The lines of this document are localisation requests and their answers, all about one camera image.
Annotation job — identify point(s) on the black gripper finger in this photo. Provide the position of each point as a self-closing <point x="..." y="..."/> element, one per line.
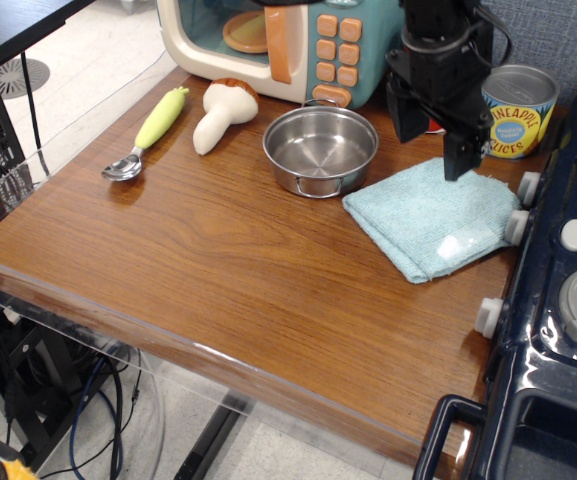
<point x="462" y="152"/>
<point x="409" y="119"/>

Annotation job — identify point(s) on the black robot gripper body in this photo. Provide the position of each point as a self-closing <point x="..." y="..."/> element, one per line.
<point x="444" y="56"/>

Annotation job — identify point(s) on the light blue towel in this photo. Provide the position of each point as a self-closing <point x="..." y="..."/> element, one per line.
<point x="429" y="227"/>

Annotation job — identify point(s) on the tomato sauce can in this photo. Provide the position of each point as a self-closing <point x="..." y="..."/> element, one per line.
<point x="434" y="128"/>

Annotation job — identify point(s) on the white stove knob top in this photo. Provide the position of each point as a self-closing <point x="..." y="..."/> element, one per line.
<point x="527" y="188"/>

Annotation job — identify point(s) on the white stove knob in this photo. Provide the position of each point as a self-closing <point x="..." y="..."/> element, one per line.
<point x="516" y="226"/>
<point x="488" y="316"/>
<point x="527" y="188"/>

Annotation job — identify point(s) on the pineapple slices can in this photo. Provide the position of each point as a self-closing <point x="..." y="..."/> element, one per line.
<point x="521" y="99"/>

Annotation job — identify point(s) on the white stove knob middle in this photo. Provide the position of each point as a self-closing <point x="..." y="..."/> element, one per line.
<point x="516" y="226"/>

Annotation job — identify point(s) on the stainless steel pot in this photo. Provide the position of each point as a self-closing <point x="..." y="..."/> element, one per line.
<point x="320" y="152"/>

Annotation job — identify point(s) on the toy microwave oven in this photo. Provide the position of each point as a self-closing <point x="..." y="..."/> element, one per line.
<point x="332" y="50"/>

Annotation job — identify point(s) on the white stove knob bottom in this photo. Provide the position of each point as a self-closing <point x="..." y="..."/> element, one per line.
<point x="488" y="316"/>

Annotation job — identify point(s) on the plush mushroom toy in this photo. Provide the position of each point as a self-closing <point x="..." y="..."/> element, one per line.
<point x="226" y="101"/>

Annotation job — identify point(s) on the dark blue toy stove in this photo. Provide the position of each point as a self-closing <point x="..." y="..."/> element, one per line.
<point x="526" y="425"/>

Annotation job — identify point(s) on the round floor drain grate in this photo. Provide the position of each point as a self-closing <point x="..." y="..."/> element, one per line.
<point x="18" y="77"/>

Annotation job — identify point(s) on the black table leg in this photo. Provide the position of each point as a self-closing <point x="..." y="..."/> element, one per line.
<point x="209" y="443"/>

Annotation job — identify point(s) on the black desk at left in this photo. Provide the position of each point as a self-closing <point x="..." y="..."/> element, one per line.
<point x="25" y="23"/>

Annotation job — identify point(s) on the clear acrylic table guard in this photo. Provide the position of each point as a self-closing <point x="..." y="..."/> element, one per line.
<point x="207" y="263"/>

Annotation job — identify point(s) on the spoon with green handle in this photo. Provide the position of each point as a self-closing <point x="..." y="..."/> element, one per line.
<point x="154" y="127"/>

